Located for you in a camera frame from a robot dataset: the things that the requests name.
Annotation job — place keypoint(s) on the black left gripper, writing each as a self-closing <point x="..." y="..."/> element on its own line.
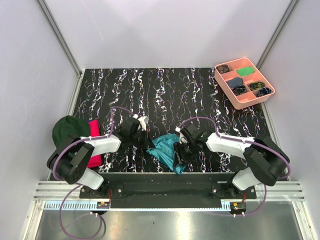
<point x="146" y="143"/>

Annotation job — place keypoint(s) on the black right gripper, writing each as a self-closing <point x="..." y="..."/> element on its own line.
<point x="180" y="158"/>

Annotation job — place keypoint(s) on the teal cloth napkin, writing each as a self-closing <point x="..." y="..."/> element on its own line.
<point x="168" y="150"/>

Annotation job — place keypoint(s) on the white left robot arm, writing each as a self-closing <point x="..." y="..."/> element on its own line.
<point x="69" y="162"/>

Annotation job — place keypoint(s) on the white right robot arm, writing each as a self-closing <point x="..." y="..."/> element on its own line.
<point x="266" y="162"/>

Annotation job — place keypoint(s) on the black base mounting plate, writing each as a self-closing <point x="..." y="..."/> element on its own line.
<point x="167" y="202"/>

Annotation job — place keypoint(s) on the dark green baseball cap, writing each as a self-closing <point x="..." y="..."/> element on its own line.
<point x="69" y="125"/>

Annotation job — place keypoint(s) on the black patterned rolled cloth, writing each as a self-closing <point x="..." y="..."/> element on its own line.
<point x="239" y="90"/>

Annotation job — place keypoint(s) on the grey blue rolled cloth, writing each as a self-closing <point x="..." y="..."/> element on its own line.
<point x="234" y="82"/>

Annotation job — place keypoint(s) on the pink compartment tray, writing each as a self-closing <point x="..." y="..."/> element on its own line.
<point x="249" y="98"/>

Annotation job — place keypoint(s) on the dark patterned rolled cloth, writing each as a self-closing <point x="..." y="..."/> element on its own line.
<point x="222" y="69"/>

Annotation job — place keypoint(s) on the yellow black rolled cloth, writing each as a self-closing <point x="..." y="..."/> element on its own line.
<point x="256" y="85"/>

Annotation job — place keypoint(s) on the green rolled cloth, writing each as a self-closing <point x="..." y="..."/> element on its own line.
<point x="244" y="71"/>

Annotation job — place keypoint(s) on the blue black rolled cloth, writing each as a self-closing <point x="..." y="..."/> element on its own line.
<point x="263" y="92"/>

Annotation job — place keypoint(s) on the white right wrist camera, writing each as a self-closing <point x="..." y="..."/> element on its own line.
<point x="182" y="139"/>

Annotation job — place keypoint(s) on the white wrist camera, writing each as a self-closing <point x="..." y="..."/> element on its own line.
<point x="182" y="139"/>
<point x="143" y="122"/>

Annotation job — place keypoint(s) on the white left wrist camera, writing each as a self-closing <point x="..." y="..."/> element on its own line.
<point x="143" y="122"/>

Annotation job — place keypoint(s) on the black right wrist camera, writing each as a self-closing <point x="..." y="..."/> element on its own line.
<point x="190" y="132"/>

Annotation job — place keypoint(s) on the aluminium front rail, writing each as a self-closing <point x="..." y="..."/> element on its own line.
<point x="221" y="190"/>

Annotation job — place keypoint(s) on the aluminium frame post left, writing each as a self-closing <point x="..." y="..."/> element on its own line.
<point x="58" y="35"/>

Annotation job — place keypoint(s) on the aluminium frame post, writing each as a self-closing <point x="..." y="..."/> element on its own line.
<point x="277" y="32"/>
<point x="58" y="35"/>

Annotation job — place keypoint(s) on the aluminium frame post right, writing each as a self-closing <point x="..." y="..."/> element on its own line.
<point x="277" y="32"/>

